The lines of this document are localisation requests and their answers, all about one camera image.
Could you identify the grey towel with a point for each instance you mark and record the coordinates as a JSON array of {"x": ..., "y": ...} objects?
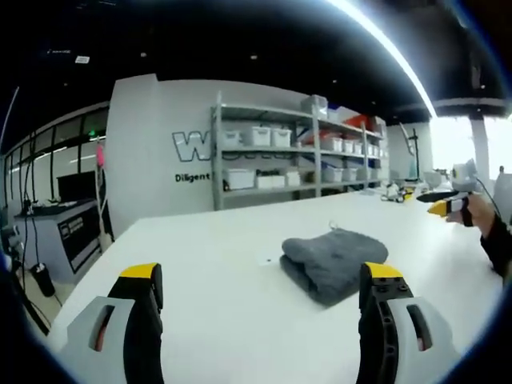
[{"x": 334, "y": 260}]

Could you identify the person's right hand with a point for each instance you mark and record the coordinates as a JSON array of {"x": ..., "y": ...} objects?
[{"x": 480, "y": 216}]

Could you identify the small tabletop clutter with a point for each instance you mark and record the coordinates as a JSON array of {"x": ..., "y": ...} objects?
[{"x": 398, "y": 194}]

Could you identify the black tripod stand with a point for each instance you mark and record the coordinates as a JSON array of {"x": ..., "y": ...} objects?
[{"x": 414, "y": 156}]

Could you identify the black bin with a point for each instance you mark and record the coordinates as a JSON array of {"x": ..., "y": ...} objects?
[{"x": 43, "y": 280}]

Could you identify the orange box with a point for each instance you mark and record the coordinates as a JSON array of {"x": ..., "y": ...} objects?
[{"x": 357, "y": 121}]

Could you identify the dark counter cabinet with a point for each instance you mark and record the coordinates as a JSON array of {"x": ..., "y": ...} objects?
[{"x": 68, "y": 236}]

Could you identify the grey metal shelving unit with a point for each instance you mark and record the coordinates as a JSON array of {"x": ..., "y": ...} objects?
[{"x": 316, "y": 152}]

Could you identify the ceiling light strip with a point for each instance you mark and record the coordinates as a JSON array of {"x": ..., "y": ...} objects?
[{"x": 400, "y": 56}]

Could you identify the grey box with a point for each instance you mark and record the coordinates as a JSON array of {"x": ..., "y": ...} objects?
[{"x": 315, "y": 105}]

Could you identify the dark monitor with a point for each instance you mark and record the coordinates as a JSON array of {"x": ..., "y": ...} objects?
[{"x": 78, "y": 188}]

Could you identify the row of white storage boxes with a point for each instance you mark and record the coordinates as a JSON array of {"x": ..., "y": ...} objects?
[{"x": 280, "y": 138}]

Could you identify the pink object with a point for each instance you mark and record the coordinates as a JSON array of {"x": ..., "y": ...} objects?
[{"x": 100, "y": 156}]

